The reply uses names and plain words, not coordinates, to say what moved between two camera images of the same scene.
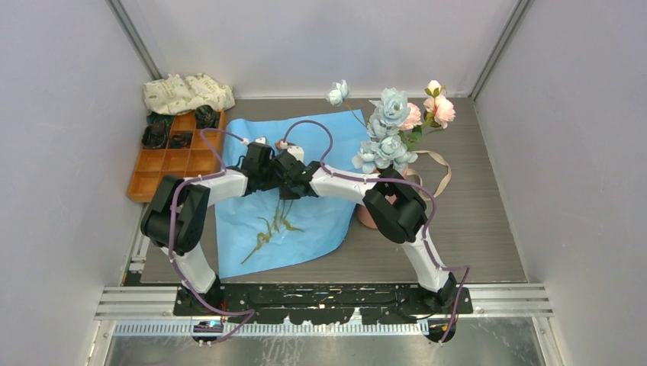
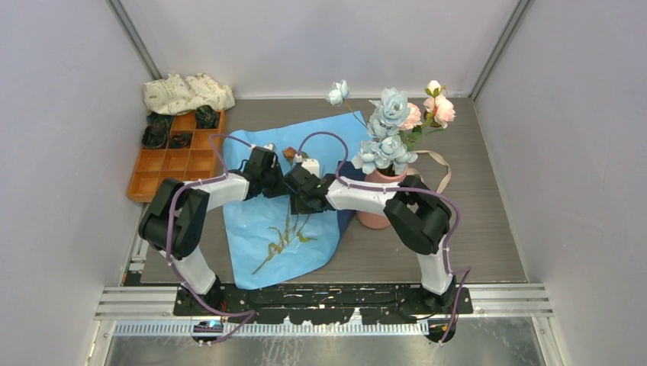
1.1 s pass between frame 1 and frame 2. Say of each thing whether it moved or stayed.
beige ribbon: stayed
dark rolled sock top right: stayed
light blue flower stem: stayed
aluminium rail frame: stayed
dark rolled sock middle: stayed
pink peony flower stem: stayed
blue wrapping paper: moved
